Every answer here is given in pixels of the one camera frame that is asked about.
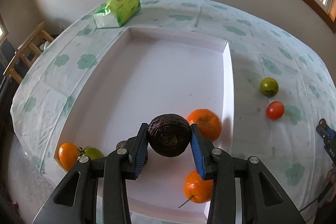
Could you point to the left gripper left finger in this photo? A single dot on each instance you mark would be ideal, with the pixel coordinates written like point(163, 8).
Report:
point(74, 200)

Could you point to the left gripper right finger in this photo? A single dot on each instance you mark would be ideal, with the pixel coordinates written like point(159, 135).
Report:
point(263, 200)

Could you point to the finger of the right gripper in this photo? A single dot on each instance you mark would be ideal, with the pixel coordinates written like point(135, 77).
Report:
point(328, 136)

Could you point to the small orange citrus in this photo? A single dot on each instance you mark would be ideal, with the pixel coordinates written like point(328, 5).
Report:
point(67, 155)

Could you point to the green tomato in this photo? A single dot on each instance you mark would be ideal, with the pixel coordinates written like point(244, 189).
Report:
point(90, 152)
point(269, 87)

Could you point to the red tomato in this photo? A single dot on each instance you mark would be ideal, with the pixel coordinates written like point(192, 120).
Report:
point(275, 110)

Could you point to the large orange mandarin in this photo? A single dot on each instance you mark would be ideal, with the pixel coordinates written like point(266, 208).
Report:
point(209, 124)
point(196, 189)

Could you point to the large orange mandarin front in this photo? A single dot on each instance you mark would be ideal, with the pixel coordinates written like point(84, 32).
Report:
point(209, 124)

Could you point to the wrinkled dark passionfruit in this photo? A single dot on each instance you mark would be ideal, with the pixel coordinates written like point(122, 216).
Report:
point(169, 135)

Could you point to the cloud print tablecloth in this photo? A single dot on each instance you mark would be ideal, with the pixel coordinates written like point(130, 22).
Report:
point(289, 147)

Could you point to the white rectangular tray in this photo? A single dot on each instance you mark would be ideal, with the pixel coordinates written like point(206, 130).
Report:
point(148, 72)

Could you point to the wooden chair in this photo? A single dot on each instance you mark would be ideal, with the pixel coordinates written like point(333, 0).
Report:
point(28, 51)

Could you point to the green tissue box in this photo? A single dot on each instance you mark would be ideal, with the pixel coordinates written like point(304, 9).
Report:
point(115, 13)

